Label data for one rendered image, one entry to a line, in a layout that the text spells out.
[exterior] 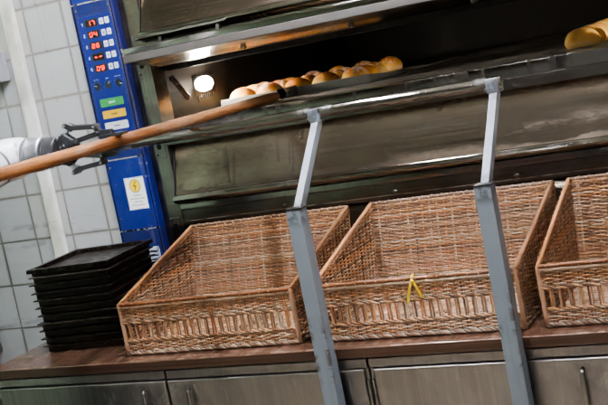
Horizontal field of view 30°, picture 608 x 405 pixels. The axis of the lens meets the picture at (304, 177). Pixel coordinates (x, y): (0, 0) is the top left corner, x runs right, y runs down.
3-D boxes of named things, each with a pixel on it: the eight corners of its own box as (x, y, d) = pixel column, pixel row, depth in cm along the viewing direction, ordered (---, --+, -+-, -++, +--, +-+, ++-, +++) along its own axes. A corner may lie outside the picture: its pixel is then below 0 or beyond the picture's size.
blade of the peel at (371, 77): (371, 81, 361) (369, 73, 360) (222, 108, 384) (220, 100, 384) (407, 70, 393) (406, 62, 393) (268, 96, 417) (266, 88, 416)
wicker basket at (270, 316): (206, 307, 361) (189, 223, 358) (369, 293, 337) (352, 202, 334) (123, 358, 318) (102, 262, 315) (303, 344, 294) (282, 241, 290)
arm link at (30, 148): (45, 169, 294) (64, 166, 292) (23, 175, 286) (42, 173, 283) (38, 135, 293) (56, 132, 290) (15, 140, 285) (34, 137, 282)
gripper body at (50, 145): (54, 134, 290) (83, 128, 286) (61, 165, 291) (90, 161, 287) (36, 138, 283) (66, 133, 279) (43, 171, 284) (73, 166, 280)
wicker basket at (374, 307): (384, 292, 335) (367, 201, 331) (574, 276, 309) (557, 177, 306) (316, 344, 292) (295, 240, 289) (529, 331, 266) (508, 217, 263)
